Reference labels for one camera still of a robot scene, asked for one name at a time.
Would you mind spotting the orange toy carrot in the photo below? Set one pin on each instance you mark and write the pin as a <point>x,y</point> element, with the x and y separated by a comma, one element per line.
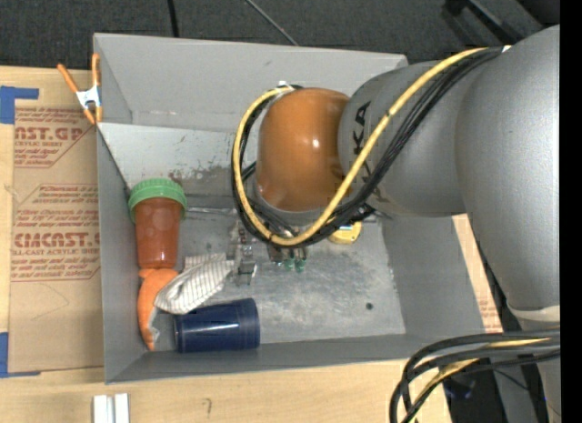
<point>146,303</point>

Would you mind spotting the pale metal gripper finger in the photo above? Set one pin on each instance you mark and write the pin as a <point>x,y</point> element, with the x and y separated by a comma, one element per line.
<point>233,248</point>
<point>247,266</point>

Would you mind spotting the dark blue cup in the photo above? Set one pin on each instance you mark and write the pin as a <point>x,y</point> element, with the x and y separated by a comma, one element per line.
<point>218,325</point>

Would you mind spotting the brown cardboard board red print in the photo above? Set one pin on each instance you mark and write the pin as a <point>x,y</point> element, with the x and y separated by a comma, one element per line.
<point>54,230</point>

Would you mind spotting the orange jar with green lid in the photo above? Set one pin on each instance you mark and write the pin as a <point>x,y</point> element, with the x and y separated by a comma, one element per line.
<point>157,225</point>

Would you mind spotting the white striped cloth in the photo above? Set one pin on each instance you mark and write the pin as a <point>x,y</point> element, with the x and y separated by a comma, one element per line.
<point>195,282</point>

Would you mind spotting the yellow round thing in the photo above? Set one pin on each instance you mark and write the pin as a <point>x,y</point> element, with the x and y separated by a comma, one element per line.
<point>346,234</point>

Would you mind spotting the grey metal bin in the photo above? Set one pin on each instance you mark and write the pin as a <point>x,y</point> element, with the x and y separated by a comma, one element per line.
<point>327,289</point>

